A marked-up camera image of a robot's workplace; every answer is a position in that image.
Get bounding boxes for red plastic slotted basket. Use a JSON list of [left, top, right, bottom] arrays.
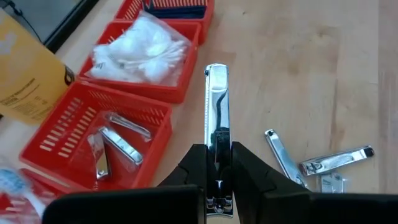
[[114, 0, 215, 46], [0, 167, 91, 224], [19, 81, 174, 191], [77, 19, 202, 105]]

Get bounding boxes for bagged white cotton swabs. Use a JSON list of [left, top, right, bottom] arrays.
[[85, 43, 187, 87]]

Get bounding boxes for bagged white cotton balls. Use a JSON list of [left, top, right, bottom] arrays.
[[93, 11, 192, 60]]

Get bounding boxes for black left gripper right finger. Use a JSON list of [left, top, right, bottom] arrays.
[[230, 141, 398, 224]]

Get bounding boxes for yellow disinfecting wipes canister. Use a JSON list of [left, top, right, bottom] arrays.
[[0, 9, 76, 126]]

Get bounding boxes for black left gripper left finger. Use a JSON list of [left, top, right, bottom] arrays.
[[42, 143, 208, 224]]

